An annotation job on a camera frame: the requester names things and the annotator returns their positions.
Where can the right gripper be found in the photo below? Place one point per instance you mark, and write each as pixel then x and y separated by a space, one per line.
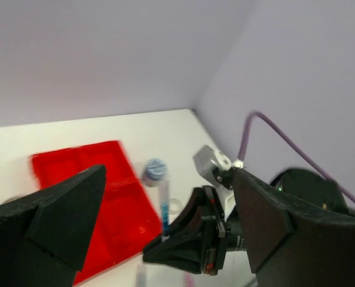
pixel 190 250

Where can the blue pen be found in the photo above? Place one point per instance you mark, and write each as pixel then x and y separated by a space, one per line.
pixel 165 226

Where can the clear tape roll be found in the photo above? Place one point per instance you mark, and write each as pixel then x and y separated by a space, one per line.
pixel 175 207

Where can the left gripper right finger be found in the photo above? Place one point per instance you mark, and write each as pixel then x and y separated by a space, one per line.
pixel 290 242

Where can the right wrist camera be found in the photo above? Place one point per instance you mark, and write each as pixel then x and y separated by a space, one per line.
pixel 216 168

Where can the purple highlighter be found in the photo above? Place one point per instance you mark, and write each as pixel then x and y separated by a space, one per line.
pixel 188 280

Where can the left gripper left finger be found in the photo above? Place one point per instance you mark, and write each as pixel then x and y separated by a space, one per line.
pixel 44 236

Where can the clear pen cap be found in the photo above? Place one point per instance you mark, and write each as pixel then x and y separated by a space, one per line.
pixel 164 193

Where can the red four-compartment tray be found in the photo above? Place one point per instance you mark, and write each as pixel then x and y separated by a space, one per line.
pixel 126 221

